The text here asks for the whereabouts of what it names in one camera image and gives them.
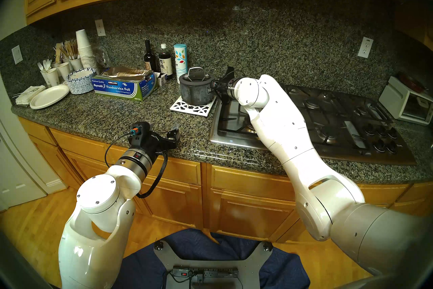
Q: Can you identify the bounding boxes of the dark blue cloth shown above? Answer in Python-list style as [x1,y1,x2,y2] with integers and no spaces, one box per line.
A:
[112,228,311,289]

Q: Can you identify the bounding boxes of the dark grey long-handled saucepan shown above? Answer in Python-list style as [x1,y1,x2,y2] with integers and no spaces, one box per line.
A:
[179,73,224,106]

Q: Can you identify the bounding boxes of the white paper napkins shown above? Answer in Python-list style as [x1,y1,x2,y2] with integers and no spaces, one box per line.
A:
[14,85,46,106]

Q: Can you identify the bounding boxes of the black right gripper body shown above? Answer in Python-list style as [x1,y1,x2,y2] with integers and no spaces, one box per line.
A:
[213,78,237,104]

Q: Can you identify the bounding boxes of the small black cast iron grate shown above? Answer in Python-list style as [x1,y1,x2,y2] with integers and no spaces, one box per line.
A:
[352,97,394,124]

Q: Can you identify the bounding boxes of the braided black left arm cable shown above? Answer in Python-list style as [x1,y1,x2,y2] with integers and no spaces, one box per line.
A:
[136,151,168,199]

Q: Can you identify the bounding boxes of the white toaster oven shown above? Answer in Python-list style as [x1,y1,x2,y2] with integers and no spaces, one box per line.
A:
[379,76,433,125]

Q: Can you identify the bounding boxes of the blue white leaf-print canister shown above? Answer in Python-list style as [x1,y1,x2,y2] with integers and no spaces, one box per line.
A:
[174,44,188,79]

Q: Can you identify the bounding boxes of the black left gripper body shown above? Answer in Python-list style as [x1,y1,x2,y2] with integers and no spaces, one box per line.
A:
[128,121,169,158]

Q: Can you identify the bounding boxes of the stack of white paper cups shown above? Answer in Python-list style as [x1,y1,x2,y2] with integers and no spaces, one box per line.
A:
[75,29,98,72]

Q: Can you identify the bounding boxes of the clear plastic bag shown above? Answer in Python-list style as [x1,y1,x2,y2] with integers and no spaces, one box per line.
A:
[93,46,112,70]

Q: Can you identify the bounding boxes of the white door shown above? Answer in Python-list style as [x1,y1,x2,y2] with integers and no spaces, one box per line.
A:
[0,75,67,211]

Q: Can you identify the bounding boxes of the stainless steel gas cooktop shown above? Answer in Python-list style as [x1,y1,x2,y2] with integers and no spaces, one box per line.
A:
[209,78,417,166]

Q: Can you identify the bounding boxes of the stack of blue-patterned paper bowls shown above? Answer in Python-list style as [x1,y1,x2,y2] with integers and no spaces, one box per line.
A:
[65,68,97,95]

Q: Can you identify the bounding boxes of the dark wine bottle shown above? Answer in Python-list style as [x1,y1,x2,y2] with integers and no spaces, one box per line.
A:
[144,40,157,72]

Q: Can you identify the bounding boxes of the black power strip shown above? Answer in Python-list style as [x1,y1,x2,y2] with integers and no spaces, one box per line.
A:
[173,266,239,279]

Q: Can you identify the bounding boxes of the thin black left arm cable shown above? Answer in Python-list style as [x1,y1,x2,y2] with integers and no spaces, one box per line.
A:
[104,132,136,168]

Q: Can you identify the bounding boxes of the blue Reynolds foil box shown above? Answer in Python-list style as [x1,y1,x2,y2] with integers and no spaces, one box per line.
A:
[91,67,158,102]

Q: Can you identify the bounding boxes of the wooden chopsticks bundle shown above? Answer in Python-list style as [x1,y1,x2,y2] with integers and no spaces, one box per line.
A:
[60,39,79,60]

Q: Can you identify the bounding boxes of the grey metal robot base plate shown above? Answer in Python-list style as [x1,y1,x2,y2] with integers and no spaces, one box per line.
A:
[154,240,274,289]

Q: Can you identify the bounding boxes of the white paper plate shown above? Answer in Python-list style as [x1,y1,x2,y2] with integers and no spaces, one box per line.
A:
[30,84,70,110]

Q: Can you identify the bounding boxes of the glass pot lid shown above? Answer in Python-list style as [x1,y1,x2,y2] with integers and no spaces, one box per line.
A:
[180,67,213,85]

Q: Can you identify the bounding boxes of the soy sauce bottle white cap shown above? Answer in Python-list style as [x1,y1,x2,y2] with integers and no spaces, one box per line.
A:
[159,44,173,79]

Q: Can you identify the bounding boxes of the dark red dish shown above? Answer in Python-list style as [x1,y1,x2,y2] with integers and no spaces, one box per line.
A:
[397,72,427,93]

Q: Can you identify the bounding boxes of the wooden base cabinets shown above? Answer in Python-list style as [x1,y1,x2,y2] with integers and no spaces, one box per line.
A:
[19,117,433,245]

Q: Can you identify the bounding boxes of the white lattice trivet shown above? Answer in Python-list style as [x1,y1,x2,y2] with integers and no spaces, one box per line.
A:
[169,95,217,117]

